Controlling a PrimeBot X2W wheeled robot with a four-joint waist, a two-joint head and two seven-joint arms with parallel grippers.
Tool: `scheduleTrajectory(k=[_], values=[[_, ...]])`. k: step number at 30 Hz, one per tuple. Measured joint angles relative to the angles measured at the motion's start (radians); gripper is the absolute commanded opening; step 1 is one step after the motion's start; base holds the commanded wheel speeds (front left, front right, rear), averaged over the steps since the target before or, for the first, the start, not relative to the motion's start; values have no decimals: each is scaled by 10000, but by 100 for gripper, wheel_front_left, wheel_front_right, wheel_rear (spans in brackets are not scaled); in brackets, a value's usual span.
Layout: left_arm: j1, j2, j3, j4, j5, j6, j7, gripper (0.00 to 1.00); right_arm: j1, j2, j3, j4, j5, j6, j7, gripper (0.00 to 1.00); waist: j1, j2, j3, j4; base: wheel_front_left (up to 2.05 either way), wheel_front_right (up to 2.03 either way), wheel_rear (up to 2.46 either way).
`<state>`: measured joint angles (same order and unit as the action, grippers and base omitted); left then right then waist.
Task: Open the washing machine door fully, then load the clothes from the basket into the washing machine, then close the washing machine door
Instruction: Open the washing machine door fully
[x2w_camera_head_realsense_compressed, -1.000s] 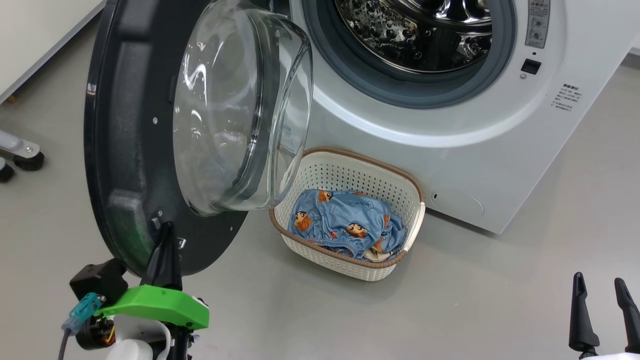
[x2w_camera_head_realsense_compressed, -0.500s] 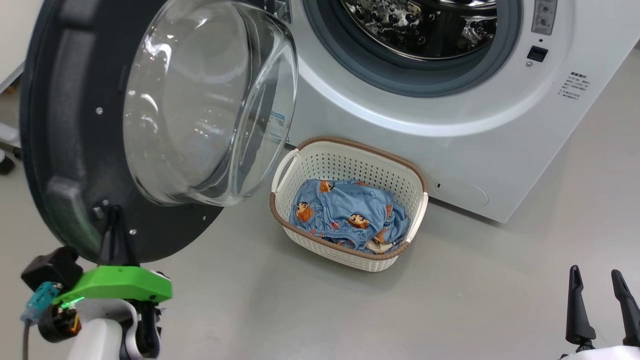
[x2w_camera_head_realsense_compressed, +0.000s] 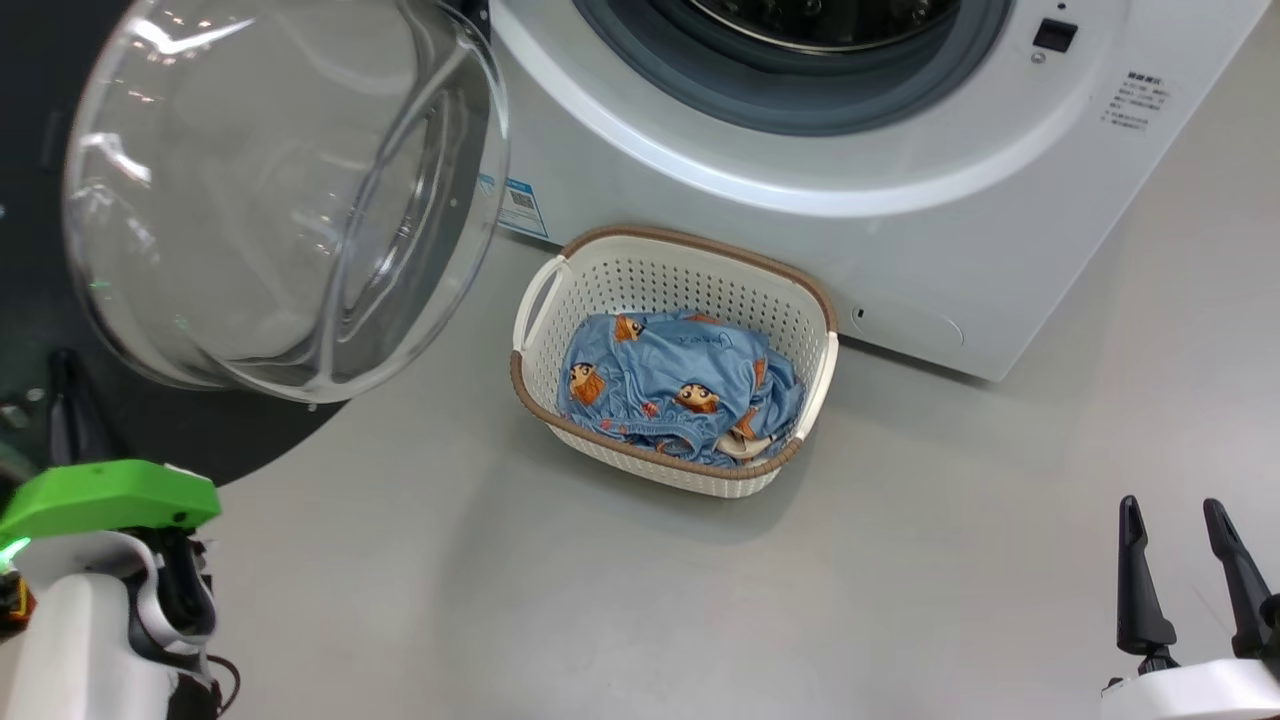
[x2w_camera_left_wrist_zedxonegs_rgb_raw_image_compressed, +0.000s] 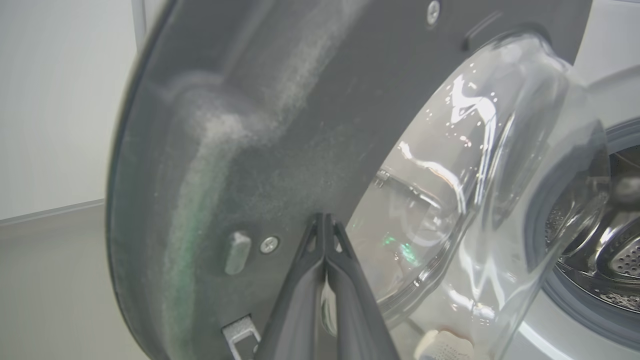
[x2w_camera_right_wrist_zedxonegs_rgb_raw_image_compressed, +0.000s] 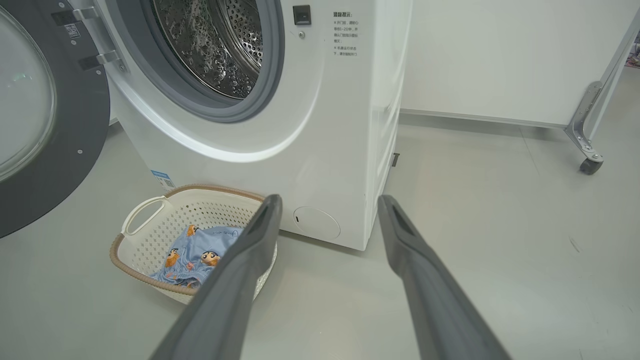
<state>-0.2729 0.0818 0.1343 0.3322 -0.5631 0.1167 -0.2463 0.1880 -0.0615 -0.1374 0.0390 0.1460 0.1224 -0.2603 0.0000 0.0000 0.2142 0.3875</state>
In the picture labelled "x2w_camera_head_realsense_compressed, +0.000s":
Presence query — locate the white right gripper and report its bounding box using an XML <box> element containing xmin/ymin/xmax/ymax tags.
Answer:
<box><xmin>1100</xmin><ymin>495</ymin><xmax>1280</xmax><ymax>720</ymax></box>

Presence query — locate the white basket with brown rim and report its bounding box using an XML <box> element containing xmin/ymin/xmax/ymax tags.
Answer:
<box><xmin>510</xmin><ymin>226</ymin><xmax>839</xmax><ymax>499</ymax></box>

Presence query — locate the black-rimmed glass washer door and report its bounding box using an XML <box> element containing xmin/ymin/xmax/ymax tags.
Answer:
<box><xmin>0</xmin><ymin>0</ymin><xmax>512</xmax><ymax>491</ymax></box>

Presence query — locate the small printed text label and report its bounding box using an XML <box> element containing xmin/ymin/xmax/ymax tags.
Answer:
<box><xmin>1100</xmin><ymin>70</ymin><xmax>1173</xmax><ymax>136</ymax></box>

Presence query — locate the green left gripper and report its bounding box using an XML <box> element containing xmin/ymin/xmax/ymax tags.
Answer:
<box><xmin>0</xmin><ymin>348</ymin><xmax>223</xmax><ymax>549</ymax></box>

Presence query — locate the washing machine drum with clothes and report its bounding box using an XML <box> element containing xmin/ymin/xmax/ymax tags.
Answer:
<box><xmin>685</xmin><ymin>0</ymin><xmax>961</xmax><ymax>53</ymax></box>

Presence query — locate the white front-load washing machine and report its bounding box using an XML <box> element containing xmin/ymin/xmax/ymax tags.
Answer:
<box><xmin>487</xmin><ymin>0</ymin><xmax>1273</xmax><ymax>383</ymax></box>

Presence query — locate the blue cartoon print garment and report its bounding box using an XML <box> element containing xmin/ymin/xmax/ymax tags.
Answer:
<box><xmin>556</xmin><ymin>311</ymin><xmax>806</xmax><ymax>469</ymax></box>

